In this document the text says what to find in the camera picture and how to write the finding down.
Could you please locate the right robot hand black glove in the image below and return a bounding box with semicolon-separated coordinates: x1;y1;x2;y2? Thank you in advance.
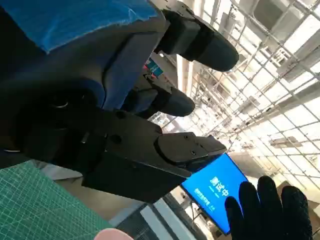
224;175;314;240

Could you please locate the left robot hand blue tape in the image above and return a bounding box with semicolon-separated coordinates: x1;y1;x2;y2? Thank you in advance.
0;0;240;204

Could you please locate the pink bowl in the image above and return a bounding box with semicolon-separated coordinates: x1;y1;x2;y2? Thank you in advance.
93;227;134;240

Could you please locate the large blue display screen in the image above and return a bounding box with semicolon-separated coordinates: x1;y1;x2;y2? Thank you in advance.
181;152;250;236

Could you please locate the green cutting mat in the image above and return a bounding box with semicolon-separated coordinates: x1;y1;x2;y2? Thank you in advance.
0;159;114;240

